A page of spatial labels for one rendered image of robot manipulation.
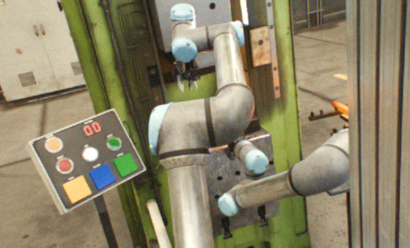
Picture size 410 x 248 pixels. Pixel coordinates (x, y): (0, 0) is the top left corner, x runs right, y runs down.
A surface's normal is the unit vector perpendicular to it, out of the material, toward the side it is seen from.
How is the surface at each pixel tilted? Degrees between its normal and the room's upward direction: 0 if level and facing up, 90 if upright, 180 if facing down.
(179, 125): 57
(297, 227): 90
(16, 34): 90
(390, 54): 90
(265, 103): 90
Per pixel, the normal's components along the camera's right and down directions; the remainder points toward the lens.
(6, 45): 0.30, 0.32
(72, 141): 0.49, -0.29
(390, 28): -0.98, 0.18
